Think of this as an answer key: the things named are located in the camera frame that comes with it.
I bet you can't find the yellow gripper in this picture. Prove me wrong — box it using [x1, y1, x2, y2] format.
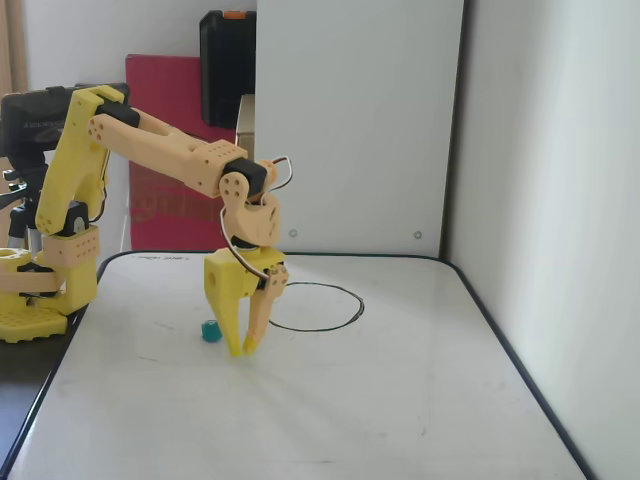
[203, 247, 290, 359]

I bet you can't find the yellow perforated robot base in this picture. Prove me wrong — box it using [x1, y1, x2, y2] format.
[0, 292, 69, 345]

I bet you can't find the black drawn circle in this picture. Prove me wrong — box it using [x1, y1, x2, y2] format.
[269, 282, 366, 333]

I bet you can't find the white upright panel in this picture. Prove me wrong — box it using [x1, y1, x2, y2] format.
[252, 0, 466, 259]

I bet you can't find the red cardboard box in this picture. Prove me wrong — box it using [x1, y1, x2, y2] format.
[124, 53, 251, 252]

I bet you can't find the black tool case orange latch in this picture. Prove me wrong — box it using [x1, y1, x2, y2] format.
[199, 9, 258, 131]

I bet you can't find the beige curtain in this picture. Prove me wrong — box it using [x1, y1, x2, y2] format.
[0, 0, 29, 96]

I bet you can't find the thin arm cable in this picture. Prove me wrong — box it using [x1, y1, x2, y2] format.
[218, 155, 295, 279]

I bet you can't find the white whiteboard with dark frame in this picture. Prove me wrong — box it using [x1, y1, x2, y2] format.
[0, 249, 599, 480]

